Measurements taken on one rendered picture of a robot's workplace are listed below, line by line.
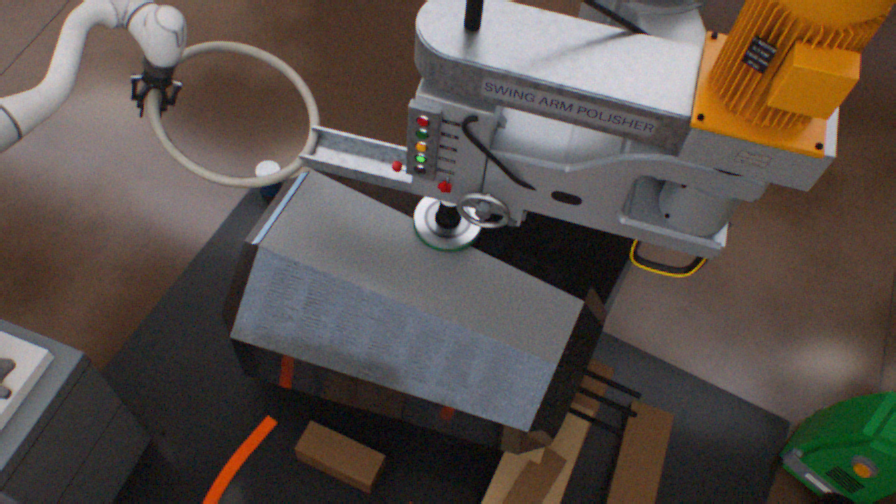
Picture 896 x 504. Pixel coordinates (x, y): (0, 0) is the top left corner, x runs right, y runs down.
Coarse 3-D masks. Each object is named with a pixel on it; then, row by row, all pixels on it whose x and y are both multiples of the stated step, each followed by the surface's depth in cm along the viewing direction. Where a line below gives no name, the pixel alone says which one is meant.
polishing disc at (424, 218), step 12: (420, 204) 264; (432, 204) 264; (420, 216) 262; (432, 216) 262; (420, 228) 260; (432, 228) 260; (456, 228) 261; (468, 228) 261; (432, 240) 258; (444, 240) 258; (456, 240) 258; (468, 240) 259
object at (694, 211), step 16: (672, 192) 214; (688, 192) 208; (704, 192) 204; (672, 208) 216; (688, 208) 211; (704, 208) 209; (720, 208) 208; (736, 208) 213; (672, 224) 220; (688, 224) 216; (704, 224) 214; (720, 224) 216
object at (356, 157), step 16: (320, 128) 250; (320, 144) 252; (336, 144) 253; (352, 144) 252; (368, 144) 249; (384, 144) 248; (304, 160) 246; (320, 160) 244; (336, 160) 249; (352, 160) 250; (368, 160) 250; (384, 160) 250; (400, 160) 250; (352, 176) 246; (368, 176) 244; (384, 176) 242; (400, 176) 247; (416, 192) 244; (512, 224) 238
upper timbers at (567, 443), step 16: (576, 416) 300; (560, 432) 297; (576, 432) 297; (560, 448) 294; (576, 448) 294; (512, 464) 290; (496, 480) 287; (512, 480) 287; (560, 480) 288; (496, 496) 284; (560, 496) 285
